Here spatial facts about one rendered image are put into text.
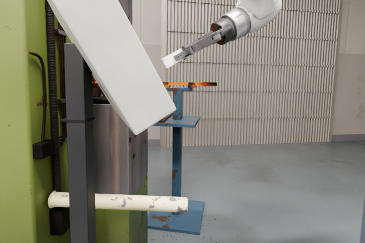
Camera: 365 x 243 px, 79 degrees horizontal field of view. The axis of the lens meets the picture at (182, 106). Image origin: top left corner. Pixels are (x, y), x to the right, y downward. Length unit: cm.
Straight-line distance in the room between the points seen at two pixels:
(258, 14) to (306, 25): 375
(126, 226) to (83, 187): 59
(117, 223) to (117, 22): 90
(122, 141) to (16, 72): 44
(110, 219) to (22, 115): 58
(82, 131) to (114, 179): 54
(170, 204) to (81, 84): 45
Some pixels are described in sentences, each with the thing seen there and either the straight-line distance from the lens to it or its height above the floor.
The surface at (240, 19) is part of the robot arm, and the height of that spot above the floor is 120.
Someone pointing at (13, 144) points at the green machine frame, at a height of 82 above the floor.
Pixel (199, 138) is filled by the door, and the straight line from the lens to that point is 367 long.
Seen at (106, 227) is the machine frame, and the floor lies 38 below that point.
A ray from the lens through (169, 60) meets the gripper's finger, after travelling 64.
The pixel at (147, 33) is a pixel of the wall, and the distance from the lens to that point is 358.
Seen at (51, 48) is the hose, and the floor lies 111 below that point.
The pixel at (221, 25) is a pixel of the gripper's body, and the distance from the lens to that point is 70.
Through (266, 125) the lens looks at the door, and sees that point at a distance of 408.
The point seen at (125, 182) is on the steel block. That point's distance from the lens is 101.
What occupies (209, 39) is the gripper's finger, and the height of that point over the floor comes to 113.
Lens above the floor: 100
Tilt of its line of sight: 6 degrees down
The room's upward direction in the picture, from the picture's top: 1 degrees clockwise
